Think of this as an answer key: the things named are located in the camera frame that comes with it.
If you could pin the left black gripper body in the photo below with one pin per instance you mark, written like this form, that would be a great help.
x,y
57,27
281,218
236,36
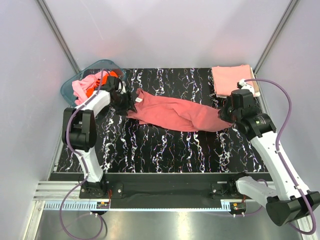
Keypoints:
x,y
121,102

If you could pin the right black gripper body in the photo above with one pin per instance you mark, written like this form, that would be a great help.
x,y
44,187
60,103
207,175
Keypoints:
x,y
227,113

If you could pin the dusty red t-shirt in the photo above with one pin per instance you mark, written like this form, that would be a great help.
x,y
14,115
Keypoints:
x,y
176,114

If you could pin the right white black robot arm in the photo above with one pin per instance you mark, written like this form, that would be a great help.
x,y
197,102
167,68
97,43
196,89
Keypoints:
x,y
291,199

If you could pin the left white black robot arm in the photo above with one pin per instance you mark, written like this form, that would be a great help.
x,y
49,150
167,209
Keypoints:
x,y
79,131

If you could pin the folded salmon pink t-shirt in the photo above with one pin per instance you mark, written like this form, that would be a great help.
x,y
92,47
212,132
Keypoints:
x,y
225,79

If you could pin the orange shirt in basket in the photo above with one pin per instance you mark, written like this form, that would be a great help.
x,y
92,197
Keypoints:
x,y
96,81

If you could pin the light pink shirt in basket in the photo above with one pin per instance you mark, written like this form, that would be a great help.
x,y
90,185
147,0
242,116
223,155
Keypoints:
x,y
80,86

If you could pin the teal plastic laundry basket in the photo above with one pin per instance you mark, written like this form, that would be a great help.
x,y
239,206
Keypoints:
x,y
101,65

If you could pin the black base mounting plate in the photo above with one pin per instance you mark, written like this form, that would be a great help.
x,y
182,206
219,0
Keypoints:
x,y
164,192

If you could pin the aluminium frame rail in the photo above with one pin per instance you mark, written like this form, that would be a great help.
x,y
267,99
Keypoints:
x,y
64,195

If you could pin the left rear aluminium post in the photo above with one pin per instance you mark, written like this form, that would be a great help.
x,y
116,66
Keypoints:
x,y
44,8

